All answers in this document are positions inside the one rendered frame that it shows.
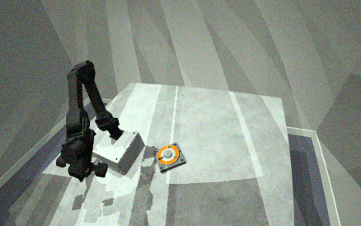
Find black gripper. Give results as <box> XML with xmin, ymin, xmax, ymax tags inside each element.
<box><xmin>56</xmin><ymin>150</ymin><xmax>108</xmax><ymax>178</ymax></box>

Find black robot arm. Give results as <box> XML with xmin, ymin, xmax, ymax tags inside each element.
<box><xmin>61</xmin><ymin>60</ymin><xmax>124</xmax><ymax>179</ymax></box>

